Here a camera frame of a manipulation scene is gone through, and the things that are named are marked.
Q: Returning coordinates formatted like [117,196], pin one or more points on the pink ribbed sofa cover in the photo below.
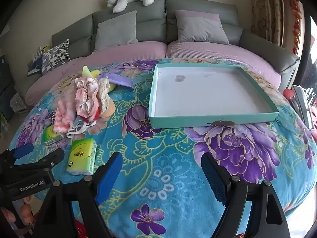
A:
[203,50]

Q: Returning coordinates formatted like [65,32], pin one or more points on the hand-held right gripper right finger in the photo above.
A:
[214,181]

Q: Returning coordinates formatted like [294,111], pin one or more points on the large green tissue pack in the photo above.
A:
[81,156]

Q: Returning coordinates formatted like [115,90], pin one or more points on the teal floral blanket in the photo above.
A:
[173,153]

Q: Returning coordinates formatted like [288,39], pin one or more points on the cream lace scrunchie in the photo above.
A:
[104,89]

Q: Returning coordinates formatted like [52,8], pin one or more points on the blue face mask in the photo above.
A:
[76,122]

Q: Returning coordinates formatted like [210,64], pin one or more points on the grey and pink pillow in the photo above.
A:
[200,29]

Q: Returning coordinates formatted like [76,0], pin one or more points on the plain grey pillow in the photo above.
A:
[116,32]

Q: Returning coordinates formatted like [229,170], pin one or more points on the pink satin scrunchie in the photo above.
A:
[85,96]

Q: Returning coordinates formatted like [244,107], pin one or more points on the beige powder puff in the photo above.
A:
[110,109]

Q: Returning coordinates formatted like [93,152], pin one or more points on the small green tissue pack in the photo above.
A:
[52,135]

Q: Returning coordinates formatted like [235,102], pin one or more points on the pink fluffy cloth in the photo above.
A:
[64,114]

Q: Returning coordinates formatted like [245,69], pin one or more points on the red hair band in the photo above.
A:
[97,114]

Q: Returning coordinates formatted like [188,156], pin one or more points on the dark blue-grey refrigerator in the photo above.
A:
[6,86]

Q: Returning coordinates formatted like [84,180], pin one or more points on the red hanging decoration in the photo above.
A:
[296,22]

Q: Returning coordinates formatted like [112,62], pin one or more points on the black white patterned pillow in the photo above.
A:
[55,55]

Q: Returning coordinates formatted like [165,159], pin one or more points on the teal shallow cardboard box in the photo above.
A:
[198,91]

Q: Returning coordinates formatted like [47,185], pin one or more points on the person's left hand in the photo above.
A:
[26,214]

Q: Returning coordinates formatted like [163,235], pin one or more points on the yellow sponge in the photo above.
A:
[95,73]

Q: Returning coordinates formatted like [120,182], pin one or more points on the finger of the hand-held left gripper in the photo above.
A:
[23,151]
[49,158]

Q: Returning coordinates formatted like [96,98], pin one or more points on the grey slatted rack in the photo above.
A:
[303,104]

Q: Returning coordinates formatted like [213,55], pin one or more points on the grey sofa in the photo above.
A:
[153,12]

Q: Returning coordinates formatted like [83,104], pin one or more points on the purple packet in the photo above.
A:
[118,80]

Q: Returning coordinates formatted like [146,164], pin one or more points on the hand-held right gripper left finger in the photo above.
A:
[109,178]

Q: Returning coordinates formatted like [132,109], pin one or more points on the white floral box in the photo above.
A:
[17,103]

